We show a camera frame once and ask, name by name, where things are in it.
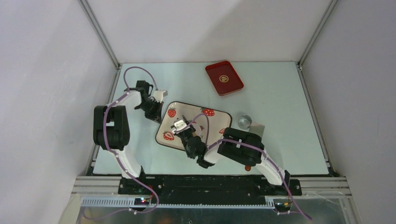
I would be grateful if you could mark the strawberry print tray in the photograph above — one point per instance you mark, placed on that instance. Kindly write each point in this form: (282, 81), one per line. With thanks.
(210, 123)

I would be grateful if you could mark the aluminium frame rail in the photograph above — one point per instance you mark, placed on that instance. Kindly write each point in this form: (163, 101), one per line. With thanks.
(103, 191)

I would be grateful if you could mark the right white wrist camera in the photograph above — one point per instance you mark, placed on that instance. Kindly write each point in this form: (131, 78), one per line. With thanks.
(178, 126)

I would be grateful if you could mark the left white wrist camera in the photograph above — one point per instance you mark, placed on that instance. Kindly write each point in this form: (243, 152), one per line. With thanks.
(159, 95)

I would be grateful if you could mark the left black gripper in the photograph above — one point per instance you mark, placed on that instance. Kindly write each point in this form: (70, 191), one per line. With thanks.
(156, 116)

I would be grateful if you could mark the metal spatula red handle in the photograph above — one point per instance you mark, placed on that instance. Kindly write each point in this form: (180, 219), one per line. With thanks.
(257, 129)

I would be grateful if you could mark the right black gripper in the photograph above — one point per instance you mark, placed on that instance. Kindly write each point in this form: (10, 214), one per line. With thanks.
(192, 128)

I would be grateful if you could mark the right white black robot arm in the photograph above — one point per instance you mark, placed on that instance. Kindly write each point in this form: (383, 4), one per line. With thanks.
(245, 148)

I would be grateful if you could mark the red lacquer tray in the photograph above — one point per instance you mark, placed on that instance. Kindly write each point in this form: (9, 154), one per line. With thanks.
(224, 78)

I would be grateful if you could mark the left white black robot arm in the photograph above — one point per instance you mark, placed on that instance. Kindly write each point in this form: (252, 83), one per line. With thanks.
(111, 129)

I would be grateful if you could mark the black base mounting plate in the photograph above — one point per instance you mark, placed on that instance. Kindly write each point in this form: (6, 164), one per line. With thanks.
(206, 189)

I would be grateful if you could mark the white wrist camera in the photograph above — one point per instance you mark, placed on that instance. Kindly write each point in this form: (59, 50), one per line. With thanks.
(159, 95)
(178, 126)

